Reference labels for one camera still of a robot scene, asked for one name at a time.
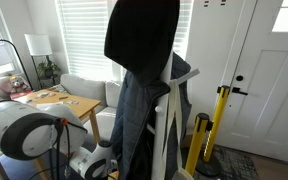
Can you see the white coat rack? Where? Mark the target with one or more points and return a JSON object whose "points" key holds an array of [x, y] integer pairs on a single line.
{"points": [[160, 133]]}

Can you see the grey puffer jacket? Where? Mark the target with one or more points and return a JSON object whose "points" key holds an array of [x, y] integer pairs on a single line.
{"points": [[134, 110]]}

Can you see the yellow stanchion post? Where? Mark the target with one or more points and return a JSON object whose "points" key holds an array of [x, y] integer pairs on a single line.
{"points": [[217, 120], [197, 146]]}

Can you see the pink plush toy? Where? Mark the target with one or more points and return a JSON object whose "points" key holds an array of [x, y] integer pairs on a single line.
{"points": [[4, 87]]}

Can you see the cream tote bag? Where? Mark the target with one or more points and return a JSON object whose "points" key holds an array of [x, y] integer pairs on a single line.
{"points": [[177, 110]]}

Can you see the light wooden table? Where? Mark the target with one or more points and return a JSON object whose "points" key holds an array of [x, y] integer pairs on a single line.
{"points": [[84, 106]]}

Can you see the black hooded garment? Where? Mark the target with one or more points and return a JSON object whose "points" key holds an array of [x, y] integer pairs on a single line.
{"points": [[140, 33]]}

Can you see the green potted plant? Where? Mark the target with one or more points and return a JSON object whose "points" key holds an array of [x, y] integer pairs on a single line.
{"points": [[47, 68]]}

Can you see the black deadbolt lock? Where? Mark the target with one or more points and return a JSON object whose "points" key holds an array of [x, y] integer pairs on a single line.
{"points": [[239, 78]]}

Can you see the small picture cards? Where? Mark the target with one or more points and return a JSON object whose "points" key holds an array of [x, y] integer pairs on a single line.
{"points": [[71, 102]]}

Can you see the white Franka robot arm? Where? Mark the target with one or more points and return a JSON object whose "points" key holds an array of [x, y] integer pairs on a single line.
{"points": [[24, 133]]}

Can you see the light grey sofa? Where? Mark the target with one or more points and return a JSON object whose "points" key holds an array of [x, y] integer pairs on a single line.
{"points": [[84, 88]]}

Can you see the grey patterned rug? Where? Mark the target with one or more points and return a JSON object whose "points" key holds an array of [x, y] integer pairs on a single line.
{"points": [[234, 163]]}

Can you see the tan stuffed toy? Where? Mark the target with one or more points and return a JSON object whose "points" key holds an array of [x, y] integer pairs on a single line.
{"points": [[18, 84]]}

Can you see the orange leaflet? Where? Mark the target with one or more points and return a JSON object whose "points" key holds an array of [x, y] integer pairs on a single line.
{"points": [[114, 175]]}

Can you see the colourful card pile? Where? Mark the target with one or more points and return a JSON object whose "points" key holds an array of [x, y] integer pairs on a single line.
{"points": [[45, 95]]}

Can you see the white table lamp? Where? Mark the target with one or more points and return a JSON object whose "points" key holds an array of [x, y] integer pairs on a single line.
{"points": [[38, 45]]}

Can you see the red book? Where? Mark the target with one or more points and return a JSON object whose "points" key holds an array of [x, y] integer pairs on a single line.
{"points": [[20, 95]]}

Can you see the white front door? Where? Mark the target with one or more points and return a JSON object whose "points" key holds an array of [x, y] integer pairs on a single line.
{"points": [[270, 100]]}

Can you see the small dark pen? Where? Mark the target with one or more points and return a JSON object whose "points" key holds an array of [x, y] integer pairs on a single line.
{"points": [[63, 98]]}

